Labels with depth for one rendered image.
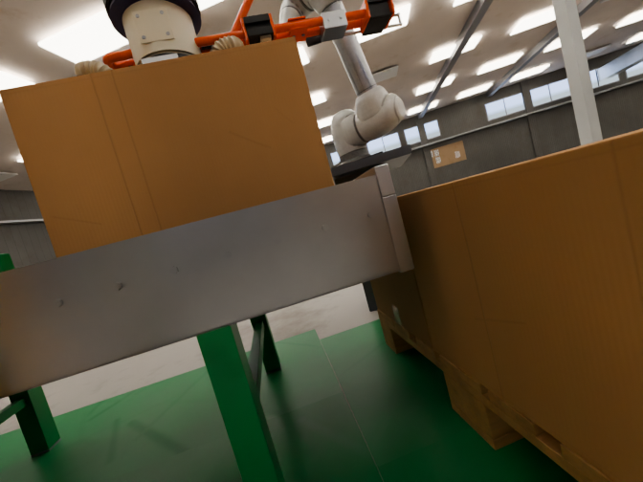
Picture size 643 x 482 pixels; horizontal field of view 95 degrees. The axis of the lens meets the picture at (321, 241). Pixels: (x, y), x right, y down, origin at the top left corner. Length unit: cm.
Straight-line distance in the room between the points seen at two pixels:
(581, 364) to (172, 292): 59
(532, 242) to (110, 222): 74
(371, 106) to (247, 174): 92
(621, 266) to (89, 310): 70
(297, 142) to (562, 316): 56
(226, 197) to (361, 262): 33
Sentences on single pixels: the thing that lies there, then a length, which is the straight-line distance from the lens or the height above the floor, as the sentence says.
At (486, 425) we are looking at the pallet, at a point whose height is 5.
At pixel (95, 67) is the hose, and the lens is 91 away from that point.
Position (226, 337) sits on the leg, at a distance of 57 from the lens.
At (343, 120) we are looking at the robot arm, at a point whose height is 98.
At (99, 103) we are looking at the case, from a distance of 80.
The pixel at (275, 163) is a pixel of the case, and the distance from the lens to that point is 69.
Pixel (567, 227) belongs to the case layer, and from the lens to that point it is 42.
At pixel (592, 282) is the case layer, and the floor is 40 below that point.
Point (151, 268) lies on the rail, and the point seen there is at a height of 54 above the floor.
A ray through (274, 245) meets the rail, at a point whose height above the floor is 52.
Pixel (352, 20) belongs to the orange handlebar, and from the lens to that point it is 110.
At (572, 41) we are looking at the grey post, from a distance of 423.
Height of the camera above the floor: 55
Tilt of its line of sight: 4 degrees down
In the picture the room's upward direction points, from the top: 15 degrees counter-clockwise
